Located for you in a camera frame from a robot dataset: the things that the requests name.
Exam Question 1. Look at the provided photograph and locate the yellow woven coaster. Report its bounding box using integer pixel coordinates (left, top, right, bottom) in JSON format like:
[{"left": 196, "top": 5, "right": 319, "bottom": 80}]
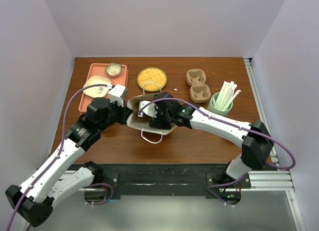
[{"left": 137, "top": 67, "right": 168, "bottom": 92}]

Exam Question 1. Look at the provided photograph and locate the green straw holder cup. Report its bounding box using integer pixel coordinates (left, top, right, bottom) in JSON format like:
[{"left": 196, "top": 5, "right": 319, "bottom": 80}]
[{"left": 207, "top": 92, "right": 233, "bottom": 117}]

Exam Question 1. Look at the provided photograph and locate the small patterned dish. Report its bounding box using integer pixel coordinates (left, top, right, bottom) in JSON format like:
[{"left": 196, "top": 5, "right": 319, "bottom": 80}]
[{"left": 105, "top": 63, "right": 122, "bottom": 77}]

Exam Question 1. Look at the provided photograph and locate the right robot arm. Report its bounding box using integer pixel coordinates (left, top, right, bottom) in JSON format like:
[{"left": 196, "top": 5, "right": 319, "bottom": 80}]
[{"left": 140, "top": 92, "right": 274, "bottom": 188}]

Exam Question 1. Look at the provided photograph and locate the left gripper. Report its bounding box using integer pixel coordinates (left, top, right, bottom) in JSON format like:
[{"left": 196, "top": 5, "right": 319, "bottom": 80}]
[{"left": 98, "top": 98, "right": 133, "bottom": 131}]

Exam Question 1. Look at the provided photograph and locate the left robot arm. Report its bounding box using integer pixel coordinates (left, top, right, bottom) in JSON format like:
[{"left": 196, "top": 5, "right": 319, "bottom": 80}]
[{"left": 5, "top": 97, "right": 132, "bottom": 227}]

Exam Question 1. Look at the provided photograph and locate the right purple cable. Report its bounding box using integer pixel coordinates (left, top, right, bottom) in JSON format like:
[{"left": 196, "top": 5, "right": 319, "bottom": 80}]
[{"left": 138, "top": 98, "right": 297, "bottom": 206}]

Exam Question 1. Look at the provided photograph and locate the cream square plate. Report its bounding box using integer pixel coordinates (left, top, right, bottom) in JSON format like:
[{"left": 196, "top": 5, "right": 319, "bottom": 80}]
[{"left": 83, "top": 75, "right": 112, "bottom": 98}]

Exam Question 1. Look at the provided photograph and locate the brown paper bag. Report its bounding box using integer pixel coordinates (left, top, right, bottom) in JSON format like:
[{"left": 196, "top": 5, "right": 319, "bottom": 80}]
[{"left": 127, "top": 91, "right": 177, "bottom": 144}]

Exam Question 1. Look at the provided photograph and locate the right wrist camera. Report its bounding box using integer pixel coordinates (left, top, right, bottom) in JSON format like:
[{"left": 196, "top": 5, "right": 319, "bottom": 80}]
[{"left": 139, "top": 101, "right": 158, "bottom": 118}]

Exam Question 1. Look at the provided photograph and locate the aluminium rail frame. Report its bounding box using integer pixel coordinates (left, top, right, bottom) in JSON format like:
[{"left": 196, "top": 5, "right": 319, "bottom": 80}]
[{"left": 18, "top": 56, "right": 306, "bottom": 231}]

